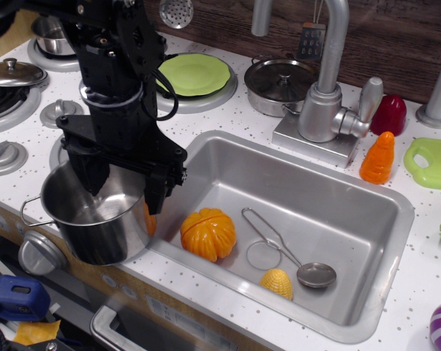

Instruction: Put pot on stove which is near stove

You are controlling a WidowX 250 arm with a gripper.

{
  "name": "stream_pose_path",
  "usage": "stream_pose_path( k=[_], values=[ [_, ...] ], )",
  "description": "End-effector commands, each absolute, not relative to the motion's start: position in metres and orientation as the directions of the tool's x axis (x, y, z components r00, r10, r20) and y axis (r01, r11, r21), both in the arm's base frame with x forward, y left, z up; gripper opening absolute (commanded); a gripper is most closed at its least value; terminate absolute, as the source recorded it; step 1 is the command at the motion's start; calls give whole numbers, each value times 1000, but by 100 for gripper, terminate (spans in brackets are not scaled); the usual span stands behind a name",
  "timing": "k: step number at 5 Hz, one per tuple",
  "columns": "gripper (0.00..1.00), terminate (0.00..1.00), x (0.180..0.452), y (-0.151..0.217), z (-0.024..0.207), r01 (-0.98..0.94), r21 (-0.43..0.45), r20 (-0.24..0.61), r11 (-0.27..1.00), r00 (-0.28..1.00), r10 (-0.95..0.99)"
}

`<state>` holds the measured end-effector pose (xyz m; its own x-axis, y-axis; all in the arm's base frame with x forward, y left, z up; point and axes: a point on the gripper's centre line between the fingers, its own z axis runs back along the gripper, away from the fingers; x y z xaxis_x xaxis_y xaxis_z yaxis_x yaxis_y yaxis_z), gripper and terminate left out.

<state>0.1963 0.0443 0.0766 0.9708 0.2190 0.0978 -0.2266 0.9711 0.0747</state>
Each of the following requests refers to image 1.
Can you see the blue clamp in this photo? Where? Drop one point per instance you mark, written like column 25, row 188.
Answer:
column 22, row 299

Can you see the silver stove knob upper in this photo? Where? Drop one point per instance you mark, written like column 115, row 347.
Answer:
column 57, row 109

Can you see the silver oven door handle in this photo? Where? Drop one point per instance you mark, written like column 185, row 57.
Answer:
column 127, row 330

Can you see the steel pot with lid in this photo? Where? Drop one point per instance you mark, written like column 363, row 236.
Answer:
column 278, row 86

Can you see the orange toy pumpkin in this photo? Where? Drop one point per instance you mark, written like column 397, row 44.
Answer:
column 209, row 233

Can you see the yellow toy corn piece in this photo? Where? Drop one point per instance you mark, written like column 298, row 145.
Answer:
column 278, row 281

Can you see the hanging perforated skimmer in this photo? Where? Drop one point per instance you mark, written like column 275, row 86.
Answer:
column 177, row 14

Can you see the hanging metal spatula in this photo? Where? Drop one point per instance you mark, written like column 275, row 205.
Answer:
column 311, row 42

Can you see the silver front oven knob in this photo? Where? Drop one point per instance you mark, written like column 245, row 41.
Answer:
column 39, row 256

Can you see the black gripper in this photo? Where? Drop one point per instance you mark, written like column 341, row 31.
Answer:
column 94, row 142

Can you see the left coil stove burner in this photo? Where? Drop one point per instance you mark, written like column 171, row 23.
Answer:
column 17, row 104

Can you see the silver stove knob lower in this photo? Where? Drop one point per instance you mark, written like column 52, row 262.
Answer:
column 12, row 157

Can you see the orange toy carrot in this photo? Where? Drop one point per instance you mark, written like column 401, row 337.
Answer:
column 377, row 166

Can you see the green plastic plate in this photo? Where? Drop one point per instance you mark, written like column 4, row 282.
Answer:
column 195, row 74

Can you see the silver sink basin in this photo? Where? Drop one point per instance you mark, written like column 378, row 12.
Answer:
column 324, row 216

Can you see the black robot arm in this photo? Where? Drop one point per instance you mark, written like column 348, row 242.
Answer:
column 119, row 54

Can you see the green toy cutting board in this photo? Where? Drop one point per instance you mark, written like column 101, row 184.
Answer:
column 423, row 161

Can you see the steel pot lid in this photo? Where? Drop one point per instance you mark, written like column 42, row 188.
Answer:
column 15, row 73

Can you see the steel ladle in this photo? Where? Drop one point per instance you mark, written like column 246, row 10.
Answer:
column 312, row 275

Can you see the yellow cloth piece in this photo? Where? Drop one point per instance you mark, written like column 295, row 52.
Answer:
column 29, row 333

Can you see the silver toy faucet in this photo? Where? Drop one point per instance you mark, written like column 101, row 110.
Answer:
column 324, row 129

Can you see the back left stove burner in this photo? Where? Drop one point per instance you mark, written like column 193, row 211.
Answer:
column 51, row 62

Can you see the dark red toy pepper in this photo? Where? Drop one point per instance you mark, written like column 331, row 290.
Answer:
column 390, row 116

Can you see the large steel pot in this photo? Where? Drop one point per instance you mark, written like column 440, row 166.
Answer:
column 104, row 229

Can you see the silver stove knob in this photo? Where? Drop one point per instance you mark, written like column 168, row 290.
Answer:
column 57, row 109
column 12, row 157

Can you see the small steel pot back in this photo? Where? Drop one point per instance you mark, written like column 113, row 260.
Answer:
column 50, row 37

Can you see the wire strainer loop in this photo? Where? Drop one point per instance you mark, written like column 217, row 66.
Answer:
column 262, row 255

